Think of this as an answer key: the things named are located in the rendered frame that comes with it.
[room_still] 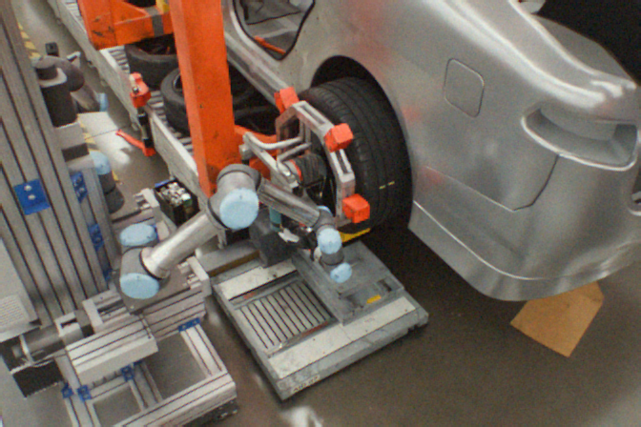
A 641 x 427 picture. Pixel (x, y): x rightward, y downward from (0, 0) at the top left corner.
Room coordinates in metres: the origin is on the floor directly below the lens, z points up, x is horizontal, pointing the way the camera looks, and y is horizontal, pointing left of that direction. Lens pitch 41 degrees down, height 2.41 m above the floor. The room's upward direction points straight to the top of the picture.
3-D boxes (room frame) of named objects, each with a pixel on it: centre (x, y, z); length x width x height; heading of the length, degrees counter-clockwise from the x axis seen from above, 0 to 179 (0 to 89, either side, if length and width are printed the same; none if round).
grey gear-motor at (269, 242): (2.35, 0.15, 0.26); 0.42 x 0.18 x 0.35; 122
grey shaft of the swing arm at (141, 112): (3.35, 1.14, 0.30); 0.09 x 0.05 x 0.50; 32
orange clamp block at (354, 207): (1.84, -0.14, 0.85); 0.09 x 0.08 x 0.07; 32
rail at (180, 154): (3.45, 1.13, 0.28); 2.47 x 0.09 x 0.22; 32
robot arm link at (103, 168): (1.91, 0.88, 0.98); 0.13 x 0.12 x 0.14; 100
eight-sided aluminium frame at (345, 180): (2.10, 0.03, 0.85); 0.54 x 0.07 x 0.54; 32
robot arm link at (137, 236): (1.48, 0.61, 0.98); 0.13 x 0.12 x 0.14; 12
